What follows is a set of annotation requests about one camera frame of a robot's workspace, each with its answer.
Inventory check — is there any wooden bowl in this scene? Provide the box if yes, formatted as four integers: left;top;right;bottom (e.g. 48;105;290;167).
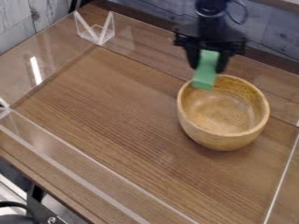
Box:
176;74;271;151

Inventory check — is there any clear acrylic enclosure wall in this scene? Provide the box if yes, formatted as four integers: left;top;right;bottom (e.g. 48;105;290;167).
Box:
0;14;299;224

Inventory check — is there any green rectangular stick block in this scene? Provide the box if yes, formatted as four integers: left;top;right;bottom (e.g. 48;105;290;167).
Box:
191;50;220;91

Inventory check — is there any black table leg frame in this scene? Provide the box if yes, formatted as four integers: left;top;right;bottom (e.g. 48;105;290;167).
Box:
27;185;68;224

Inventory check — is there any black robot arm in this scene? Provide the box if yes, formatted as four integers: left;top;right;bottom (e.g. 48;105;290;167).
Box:
172;0;247;73

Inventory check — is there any black cable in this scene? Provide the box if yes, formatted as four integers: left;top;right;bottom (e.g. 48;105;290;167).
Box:
0;199;29;214

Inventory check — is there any clear acrylic corner bracket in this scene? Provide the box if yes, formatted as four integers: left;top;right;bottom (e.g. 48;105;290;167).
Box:
73;10;115;46

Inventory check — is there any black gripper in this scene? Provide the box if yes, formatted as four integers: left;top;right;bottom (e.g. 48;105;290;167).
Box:
172;12;247;74

